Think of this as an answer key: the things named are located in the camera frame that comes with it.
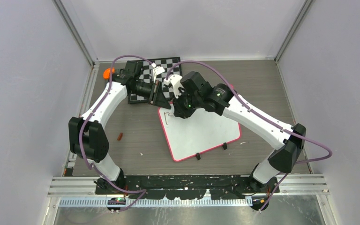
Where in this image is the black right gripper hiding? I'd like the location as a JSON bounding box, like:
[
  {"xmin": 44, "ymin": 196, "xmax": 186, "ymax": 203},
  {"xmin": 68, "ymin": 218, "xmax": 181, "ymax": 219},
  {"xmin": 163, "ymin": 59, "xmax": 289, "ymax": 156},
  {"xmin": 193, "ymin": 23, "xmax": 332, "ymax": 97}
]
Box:
[{"xmin": 170, "ymin": 87, "xmax": 202, "ymax": 119}]

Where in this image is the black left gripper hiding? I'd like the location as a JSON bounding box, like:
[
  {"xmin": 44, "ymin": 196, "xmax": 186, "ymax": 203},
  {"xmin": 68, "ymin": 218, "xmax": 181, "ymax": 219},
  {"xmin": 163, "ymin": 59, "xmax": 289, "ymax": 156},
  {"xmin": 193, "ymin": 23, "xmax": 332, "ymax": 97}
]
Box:
[{"xmin": 131, "ymin": 80, "xmax": 172, "ymax": 109}]

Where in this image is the brown marker cap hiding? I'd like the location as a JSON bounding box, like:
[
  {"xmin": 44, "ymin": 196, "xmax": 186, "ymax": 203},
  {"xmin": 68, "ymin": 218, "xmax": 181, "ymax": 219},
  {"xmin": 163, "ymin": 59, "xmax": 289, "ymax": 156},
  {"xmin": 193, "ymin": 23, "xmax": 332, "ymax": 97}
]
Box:
[{"xmin": 117, "ymin": 133, "xmax": 123, "ymax": 141}]

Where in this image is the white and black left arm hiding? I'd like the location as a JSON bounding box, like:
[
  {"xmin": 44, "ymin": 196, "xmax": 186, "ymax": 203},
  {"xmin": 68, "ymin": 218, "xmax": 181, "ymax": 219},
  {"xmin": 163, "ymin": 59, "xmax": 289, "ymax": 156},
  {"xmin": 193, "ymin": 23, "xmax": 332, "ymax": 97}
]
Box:
[{"xmin": 68, "ymin": 60, "xmax": 171, "ymax": 194}]

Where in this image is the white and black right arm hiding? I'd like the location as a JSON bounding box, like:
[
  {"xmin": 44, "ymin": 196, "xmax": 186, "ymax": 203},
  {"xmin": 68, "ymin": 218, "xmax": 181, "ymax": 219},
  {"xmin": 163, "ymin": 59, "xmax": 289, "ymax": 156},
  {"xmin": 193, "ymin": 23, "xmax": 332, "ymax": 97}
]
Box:
[{"xmin": 164, "ymin": 71, "xmax": 306, "ymax": 192}]

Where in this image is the pink-framed whiteboard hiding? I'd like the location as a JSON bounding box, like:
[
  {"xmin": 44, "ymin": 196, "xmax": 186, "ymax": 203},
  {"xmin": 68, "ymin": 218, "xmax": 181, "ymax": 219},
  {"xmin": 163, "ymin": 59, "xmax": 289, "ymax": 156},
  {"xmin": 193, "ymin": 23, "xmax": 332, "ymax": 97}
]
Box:
[{"xmin": 158, "ymin": 107, "xmax": 242, "ymax": 162}]

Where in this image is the black white checkerboard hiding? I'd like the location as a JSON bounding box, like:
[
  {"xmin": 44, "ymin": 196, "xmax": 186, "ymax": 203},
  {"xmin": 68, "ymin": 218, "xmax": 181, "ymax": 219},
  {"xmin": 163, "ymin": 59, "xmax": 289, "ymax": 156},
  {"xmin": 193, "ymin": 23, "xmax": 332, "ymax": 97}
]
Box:
[{"xmin": 128, "ymin": 56, "xmax": 181, "ymax": 104}]

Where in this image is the orange curved block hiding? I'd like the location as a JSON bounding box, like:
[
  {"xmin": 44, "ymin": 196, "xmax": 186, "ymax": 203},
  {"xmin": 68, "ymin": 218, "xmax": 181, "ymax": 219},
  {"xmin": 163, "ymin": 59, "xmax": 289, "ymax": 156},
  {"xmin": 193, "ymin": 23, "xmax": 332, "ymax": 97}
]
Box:
[{"xmin": 103, "ymin": 68, "xmax": 115, "ymax": 79}]

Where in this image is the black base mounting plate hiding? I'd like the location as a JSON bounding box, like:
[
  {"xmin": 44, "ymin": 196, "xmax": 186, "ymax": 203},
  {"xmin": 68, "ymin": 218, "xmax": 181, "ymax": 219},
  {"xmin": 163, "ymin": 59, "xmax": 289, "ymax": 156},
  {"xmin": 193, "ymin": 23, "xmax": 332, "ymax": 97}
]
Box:
[{"xmin": 94, "ymin": 174, "xmax": 280, "ymax": 201}]

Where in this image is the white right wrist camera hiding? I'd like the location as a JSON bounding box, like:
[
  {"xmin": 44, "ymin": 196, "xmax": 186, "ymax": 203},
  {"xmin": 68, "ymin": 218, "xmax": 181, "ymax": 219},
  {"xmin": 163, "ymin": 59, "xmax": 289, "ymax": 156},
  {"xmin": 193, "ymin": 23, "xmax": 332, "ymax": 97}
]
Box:
[{"xmin": 163, "ymin": 74, "xmax": 184, "ymax": 98}]

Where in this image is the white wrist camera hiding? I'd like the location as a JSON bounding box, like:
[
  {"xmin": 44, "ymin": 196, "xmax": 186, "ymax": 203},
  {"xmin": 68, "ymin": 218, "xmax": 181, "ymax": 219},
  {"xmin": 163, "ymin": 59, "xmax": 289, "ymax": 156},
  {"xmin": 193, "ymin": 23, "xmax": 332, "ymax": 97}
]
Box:
[
  {"xmin": 151, "ymin": 63, "xmax": 165, "ymax": 81},
  {"xmin": 163, "ymin": 74, "xmax": 184, "ymax": 98}
]

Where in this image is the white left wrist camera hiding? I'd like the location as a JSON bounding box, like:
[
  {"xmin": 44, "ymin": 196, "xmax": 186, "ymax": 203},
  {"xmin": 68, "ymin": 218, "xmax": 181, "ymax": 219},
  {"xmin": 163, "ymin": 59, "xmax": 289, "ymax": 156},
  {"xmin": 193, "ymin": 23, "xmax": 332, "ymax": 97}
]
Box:
[{"xmin": 151, "ymin": 63, "xmax": 165, "ymax": 81}]

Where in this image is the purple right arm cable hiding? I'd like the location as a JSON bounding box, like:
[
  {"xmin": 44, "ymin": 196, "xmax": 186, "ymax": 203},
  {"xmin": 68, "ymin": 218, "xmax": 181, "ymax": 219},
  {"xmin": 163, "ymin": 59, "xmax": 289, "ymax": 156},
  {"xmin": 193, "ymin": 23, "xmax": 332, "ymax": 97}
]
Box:
[{"xmin": 165, "ymin": 60, "xmax": 333, "ymax": 213}]

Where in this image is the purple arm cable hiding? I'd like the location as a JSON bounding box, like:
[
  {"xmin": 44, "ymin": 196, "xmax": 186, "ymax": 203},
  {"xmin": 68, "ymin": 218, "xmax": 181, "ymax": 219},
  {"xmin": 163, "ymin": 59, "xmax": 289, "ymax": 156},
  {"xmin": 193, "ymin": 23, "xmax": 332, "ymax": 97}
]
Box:
[
  {"xmin": 78, "ymin": 55, "xmax": 158, "ymax": 212},
  {"xmin": 165, "ymin": 60, "xmax": 333, "ymax": 213}
]

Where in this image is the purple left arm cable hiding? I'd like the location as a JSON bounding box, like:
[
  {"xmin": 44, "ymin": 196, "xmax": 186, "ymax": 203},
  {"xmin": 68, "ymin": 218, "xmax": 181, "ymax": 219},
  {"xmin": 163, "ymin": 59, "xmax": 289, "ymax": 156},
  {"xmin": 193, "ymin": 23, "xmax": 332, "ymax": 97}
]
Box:
[{"xmin": 78, "ymin": 55, "xmax": 158, "ymax": 212}]

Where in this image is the aluminium frame rail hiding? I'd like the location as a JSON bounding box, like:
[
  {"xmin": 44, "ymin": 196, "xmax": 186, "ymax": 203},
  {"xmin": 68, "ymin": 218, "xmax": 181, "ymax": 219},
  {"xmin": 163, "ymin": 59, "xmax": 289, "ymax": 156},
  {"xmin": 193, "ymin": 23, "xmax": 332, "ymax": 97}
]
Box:
[{"xmin": 47, "ymin": 61, "xmax": 100, "ymax": 197}]

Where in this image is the white slotted cable duct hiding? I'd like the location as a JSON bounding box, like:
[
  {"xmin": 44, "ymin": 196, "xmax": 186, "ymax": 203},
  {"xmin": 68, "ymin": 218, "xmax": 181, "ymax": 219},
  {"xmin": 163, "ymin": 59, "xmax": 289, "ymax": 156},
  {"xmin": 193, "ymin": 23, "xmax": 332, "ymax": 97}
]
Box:
[{"xmin": 59, "ymin": 196, "xmax": 252, "ymax": 207}]

